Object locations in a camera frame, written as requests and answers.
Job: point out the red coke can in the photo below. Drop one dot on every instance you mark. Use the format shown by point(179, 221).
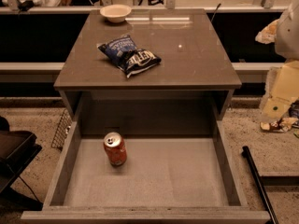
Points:
point(115, 149)

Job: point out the open grey top drawer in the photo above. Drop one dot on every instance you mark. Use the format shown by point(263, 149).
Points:
point(165, 180)

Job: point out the blue kettle chips bag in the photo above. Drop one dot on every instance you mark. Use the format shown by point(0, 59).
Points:
point(125, 55)

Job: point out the brown snack wrapper on floor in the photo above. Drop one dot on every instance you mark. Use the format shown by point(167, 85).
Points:
point(279, 126)

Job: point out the wire mesh basket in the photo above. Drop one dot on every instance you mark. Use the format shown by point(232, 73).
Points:
point(62, 131)

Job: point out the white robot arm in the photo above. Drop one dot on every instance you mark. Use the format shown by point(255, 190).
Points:
point(284, 32)

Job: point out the grey cabinet with counter top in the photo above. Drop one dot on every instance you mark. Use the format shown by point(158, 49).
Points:
point(161, 72)

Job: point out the dark blue packet on floor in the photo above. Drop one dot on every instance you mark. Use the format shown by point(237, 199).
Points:
point(294, 110)

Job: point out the white bowl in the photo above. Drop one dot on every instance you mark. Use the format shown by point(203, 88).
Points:
point(115, 13)

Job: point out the black bar on floor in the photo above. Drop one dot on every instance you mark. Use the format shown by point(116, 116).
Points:
point(259, 184)

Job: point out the black tray stand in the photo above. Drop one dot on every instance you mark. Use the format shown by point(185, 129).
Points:
point(17, 150)

